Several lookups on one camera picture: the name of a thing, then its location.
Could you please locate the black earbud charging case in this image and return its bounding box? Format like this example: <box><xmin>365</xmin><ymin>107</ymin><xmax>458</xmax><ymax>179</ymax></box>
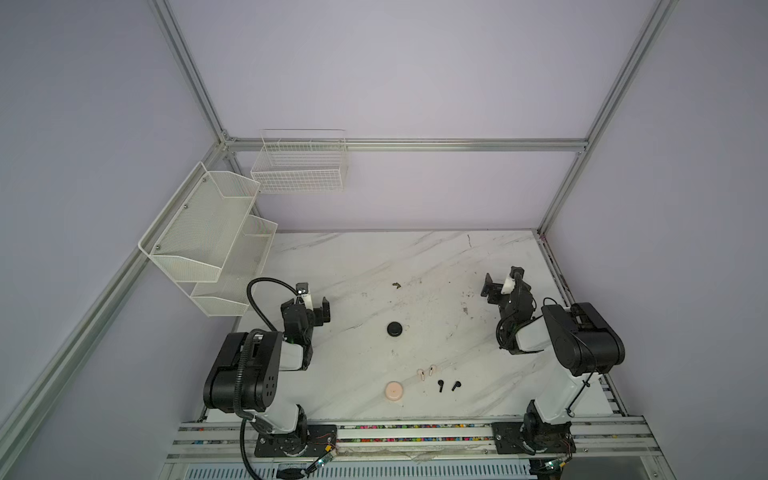
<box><xmin>386</xmin><ymin>322</ymin><xmax>403</xmax><ymax>337</ymax></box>

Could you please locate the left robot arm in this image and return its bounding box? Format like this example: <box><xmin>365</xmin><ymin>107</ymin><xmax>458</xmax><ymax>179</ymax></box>
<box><xmin>203</xmin><ymin>277</ymin><xmax>338</xmax><ymax>458</ymax></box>

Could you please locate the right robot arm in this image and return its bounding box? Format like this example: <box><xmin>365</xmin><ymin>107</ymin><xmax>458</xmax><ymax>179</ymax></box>
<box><xmin>481</xmin><ymin>266</ymin><xmax>626</xmax><ymax>456</ymax></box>

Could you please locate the lower white mesh shelf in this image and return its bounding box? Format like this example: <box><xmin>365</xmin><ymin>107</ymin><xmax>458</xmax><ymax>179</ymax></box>
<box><xmin>191</xmin><ymin>215</ymin><xmax>278</xmax><ymax>317</ymax></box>

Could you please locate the white mesh shelf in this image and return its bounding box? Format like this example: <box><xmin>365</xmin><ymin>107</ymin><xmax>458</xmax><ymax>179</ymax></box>
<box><xmin>191</xmin><ymin>215</ymin><xmax>278</xmax><ymax>317</ymax></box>
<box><xmin>138</xmin><ymin>163</ymin><xmax>259</xmax><ymax>283</ymax></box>

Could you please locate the upper white mesh shelf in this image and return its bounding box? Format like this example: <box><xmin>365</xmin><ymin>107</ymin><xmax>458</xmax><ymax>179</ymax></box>
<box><xmin>138</xmin><ymin>163</ymin><xmax>259</xmax><ymax>283</ymax></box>

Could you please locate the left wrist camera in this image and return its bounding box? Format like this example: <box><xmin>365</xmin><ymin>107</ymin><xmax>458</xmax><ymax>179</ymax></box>
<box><xmin>301</xmin><ymin>293</ymin><xmax>314</xmax><ymax>310</ymax></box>

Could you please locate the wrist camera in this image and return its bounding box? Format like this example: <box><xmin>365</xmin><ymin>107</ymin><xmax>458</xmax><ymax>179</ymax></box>
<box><xmin>301</xmin><ymin>293</ymin><xmax>314</xmax><ymax>310</ymax></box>
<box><xmin>501</xmin><ymin>276</ymin><xmax>515</xmax><ymax>295</ymax></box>

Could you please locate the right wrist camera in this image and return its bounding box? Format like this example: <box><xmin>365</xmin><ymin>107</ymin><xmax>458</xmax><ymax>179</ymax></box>
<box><xmin>501</xmin><ymin>276</ymin><xmax>515</xmax><ymax>295</ymax></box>

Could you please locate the aluminium frame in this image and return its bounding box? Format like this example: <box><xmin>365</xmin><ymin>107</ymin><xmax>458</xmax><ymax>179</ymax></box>
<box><xmin>1</xmin><ymin>1</ymin><xmax>677</xmax><ymax>475</ymax></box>

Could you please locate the white wire basket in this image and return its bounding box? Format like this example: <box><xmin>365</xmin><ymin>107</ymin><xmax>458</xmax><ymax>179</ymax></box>
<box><xmin>251</xmin><ymin>129</ymin><xmax>348</xmax><ymax>194</ymax></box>

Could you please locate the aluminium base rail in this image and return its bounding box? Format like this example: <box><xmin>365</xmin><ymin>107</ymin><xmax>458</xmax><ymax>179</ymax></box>
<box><xmin>159</xmin><ymin>416</ymin><xmax>675</xmax><ymax>479</ymax></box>

